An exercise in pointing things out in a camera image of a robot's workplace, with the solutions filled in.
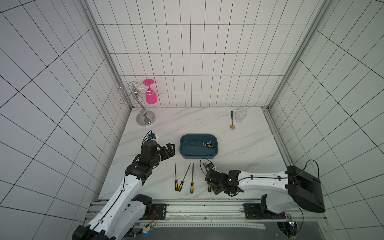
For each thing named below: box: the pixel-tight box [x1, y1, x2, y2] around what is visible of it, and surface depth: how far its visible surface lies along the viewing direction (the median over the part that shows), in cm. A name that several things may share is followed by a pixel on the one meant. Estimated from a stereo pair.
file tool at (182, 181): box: [178, 163, 192, 192], surface depth 83 cm
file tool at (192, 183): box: [190, 163, 194, 194], surface depth 83 cm
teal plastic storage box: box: [179, 134, 219, 160], surface depth 98 cm
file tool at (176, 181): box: [174, 161, 178, 191], surface depth 82 cm
